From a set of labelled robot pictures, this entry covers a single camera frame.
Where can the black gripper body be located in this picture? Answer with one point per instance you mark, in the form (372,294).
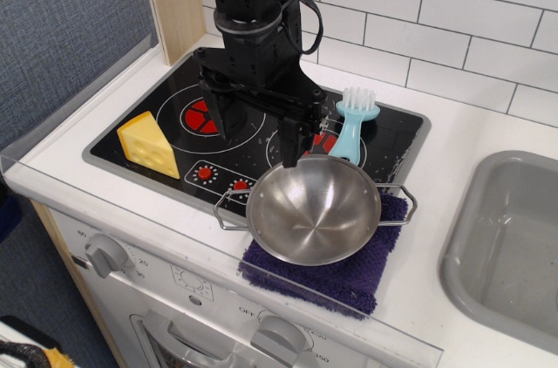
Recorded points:
(261,63)

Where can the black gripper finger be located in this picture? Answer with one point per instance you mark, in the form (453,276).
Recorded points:
(296,135)
(222,106)

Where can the light blue dish brush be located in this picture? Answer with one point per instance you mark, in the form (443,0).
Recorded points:
(358,105)

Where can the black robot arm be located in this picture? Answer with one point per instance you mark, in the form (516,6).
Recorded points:
(256,9)

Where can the yellow cheese wedge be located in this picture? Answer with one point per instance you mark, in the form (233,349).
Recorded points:
(144,143)

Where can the purple folded cloth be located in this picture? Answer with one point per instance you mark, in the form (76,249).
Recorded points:
(348,287)

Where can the grey left oven knob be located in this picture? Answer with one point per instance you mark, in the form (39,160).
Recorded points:
(105,255)

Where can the grey oven knob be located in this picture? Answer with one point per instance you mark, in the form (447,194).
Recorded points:
(279,339)
(105,255)

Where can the grey right oven knob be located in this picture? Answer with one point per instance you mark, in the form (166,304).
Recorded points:
(279,339)

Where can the white toy oven front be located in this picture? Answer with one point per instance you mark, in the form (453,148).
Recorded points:
(161,315)

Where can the grey sink basin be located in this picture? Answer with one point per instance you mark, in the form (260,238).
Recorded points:
(500,263)

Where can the yellow object at corner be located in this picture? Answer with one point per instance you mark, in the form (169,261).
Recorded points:
(57,359)

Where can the steel bowl with handles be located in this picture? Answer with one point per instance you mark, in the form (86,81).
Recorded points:
(323,210)

